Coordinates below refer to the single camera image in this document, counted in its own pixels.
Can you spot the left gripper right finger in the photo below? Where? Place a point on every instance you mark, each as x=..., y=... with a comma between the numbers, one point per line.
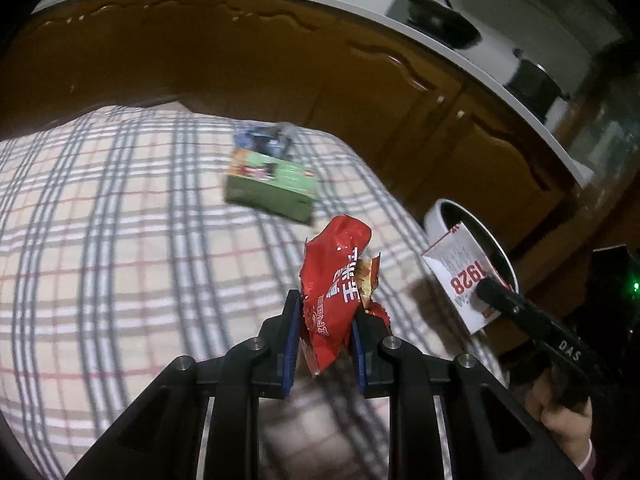
x=387, y=365

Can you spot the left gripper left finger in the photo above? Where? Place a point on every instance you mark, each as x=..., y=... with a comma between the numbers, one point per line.
x=265, y=364

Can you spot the red snack wrapper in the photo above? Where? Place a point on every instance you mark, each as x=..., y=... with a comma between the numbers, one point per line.
x=337, y=280

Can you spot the wooden lower kitchen cabinets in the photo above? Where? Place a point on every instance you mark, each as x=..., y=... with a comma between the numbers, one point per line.
x=425, y=125

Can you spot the person's right hand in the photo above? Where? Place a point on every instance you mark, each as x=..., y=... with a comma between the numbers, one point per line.
x=572, y=429

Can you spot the plaid tablecloth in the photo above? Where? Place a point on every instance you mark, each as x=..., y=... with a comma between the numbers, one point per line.
x=119, y=253

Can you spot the green paper box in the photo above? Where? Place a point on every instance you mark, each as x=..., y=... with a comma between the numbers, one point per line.
x=271, y=184

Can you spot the silver blue crumpled wrapper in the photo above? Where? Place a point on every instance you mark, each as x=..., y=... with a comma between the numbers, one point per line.
x=274, y=140

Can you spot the black stock pot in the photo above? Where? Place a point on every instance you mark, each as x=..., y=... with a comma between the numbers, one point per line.
x=534, y=87

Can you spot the black wok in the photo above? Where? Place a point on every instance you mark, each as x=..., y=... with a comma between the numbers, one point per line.
x=443, y=24

